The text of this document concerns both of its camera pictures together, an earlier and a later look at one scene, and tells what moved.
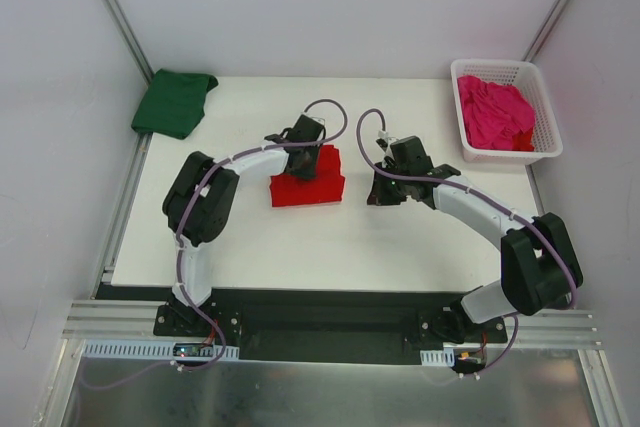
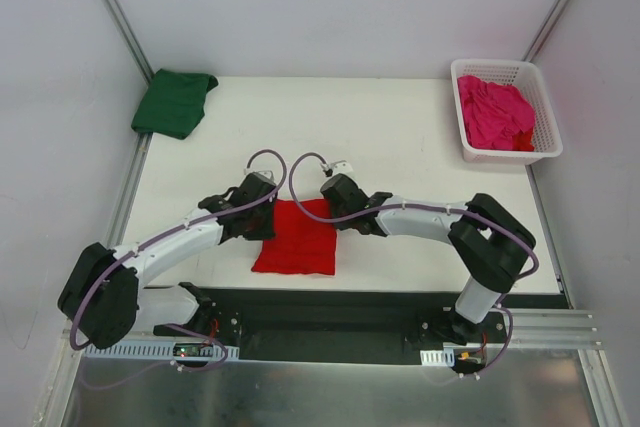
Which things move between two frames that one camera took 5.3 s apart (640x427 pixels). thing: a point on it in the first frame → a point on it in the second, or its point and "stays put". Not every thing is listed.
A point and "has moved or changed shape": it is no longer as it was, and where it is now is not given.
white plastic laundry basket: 522,75 stays put
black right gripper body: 382,189 → 342,217
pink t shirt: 495,115 stays put
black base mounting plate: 332,325 stays put
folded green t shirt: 173,104 stays put
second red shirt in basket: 523,141 stays put
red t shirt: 326,186 has moved or changed shape
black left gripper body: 304,163 → 261,222
